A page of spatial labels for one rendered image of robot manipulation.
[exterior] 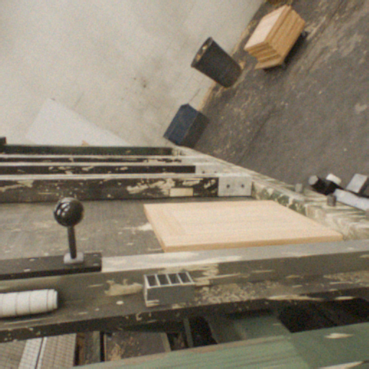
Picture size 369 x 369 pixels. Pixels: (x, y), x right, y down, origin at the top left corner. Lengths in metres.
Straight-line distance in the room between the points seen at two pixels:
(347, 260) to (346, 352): 0.31
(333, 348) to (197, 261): 0.24
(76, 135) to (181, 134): 1.54
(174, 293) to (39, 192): 0.67
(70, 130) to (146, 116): 1.83
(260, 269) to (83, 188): 0.65
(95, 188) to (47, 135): 3.52
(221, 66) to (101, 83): 2.04
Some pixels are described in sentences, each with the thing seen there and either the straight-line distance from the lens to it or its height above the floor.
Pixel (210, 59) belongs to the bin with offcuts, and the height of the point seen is 0.50.
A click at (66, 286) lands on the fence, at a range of 0.51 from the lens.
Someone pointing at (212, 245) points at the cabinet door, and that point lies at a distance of 0.67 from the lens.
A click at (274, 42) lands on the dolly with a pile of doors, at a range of 3.89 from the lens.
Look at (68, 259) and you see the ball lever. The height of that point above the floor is 1.41.
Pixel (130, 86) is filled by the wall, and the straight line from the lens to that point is 5.91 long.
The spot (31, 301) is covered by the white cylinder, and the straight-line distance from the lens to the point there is 0.49.
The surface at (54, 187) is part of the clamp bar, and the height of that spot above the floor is 1.47.
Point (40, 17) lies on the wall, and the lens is 6.07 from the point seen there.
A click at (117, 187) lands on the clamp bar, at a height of 1.31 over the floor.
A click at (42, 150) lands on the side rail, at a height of 1.64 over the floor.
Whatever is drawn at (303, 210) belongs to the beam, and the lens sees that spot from 0.94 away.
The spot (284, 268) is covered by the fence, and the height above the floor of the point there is 1.09.
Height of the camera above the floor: 1.48
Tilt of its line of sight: 19 degrees down
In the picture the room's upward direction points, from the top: 60 degrees counter-clockwise
